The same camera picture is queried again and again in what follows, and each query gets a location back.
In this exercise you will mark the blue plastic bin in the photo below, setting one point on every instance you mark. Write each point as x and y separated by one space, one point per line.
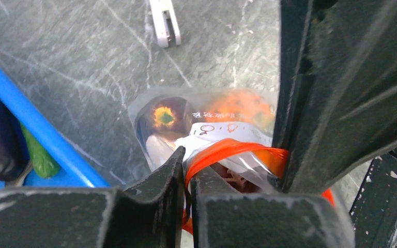
74 170

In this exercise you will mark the white stapler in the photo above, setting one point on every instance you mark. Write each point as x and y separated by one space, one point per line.
165 23

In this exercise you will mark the green toy pepper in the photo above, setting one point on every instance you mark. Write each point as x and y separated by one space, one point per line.
43 164

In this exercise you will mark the orange toy pineapple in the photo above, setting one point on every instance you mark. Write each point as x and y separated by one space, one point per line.
241 105

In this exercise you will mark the clear zip top bag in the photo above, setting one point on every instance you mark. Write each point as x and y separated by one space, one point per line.
241 147

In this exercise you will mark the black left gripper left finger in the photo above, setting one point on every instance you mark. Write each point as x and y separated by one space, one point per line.
147 214

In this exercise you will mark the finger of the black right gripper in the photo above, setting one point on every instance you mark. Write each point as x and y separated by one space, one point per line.
337 104
374 211

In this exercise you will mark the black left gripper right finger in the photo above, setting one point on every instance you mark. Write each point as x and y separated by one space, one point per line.
224 217

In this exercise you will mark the dark toy grape bunch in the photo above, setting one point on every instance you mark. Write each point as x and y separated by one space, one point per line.
235 180

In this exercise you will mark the dark red toy fruit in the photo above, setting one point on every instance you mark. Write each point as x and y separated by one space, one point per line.
169 117

